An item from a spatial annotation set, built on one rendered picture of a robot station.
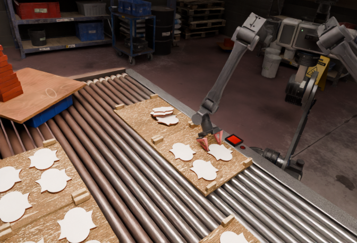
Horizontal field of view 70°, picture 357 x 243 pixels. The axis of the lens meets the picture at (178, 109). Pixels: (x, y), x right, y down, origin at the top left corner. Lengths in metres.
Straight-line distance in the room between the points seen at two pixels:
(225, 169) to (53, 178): 0.77
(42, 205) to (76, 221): 0.17
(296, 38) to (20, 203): 1.62
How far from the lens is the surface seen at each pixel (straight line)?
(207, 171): 1.23
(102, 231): 1.04
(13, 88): 1.69
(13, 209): 1.18
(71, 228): 1.06
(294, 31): 1.71
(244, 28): 1.22
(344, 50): 1.21
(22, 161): 1.39
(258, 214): 1.18
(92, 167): 1.29
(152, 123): 1.52
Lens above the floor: 1.80
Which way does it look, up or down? 31 degrees down
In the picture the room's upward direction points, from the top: 6 degrees clockwise
